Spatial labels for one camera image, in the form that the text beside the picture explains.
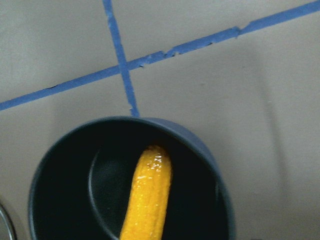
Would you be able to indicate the yellow corn cob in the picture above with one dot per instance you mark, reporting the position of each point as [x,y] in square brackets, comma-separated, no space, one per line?
[149,194]

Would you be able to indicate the dark blue saucepan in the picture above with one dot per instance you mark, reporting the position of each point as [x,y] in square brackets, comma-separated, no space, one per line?
[81,187]

